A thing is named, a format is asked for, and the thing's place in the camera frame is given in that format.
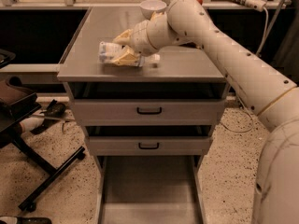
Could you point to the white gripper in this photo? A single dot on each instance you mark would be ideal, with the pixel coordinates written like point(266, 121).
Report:
point(139, 37)

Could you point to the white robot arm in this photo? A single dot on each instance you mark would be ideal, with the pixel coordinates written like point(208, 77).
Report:
point(272, 97)

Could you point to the top grey drawer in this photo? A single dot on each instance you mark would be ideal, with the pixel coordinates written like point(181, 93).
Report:
point(123, 112)

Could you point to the grey drawer cabinet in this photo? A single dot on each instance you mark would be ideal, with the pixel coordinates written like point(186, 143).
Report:
point(181, 74)

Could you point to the middle grey drawer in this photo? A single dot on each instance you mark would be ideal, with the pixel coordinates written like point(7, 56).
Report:
point(128, 146)

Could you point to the bottom open grey drawer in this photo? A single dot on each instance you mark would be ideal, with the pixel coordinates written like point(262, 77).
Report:
point(150, 190)

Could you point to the white bowl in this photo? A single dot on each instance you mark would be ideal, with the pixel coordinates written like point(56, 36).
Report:
point(148, 7)

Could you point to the black shoe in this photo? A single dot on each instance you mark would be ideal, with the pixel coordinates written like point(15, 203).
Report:
point(53, 112)

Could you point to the dark cabinet at right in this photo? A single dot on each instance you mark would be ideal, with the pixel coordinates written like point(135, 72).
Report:
point(286, 60)

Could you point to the black top drawer handle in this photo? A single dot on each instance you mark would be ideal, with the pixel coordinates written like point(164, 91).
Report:
point(149, 111)

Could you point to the black drawer handle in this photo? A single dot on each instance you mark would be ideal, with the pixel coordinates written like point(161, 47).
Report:
point(149, 111)
point(152, 146)

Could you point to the black middle drawer handle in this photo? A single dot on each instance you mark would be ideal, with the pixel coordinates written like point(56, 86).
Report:
point(152, 146)

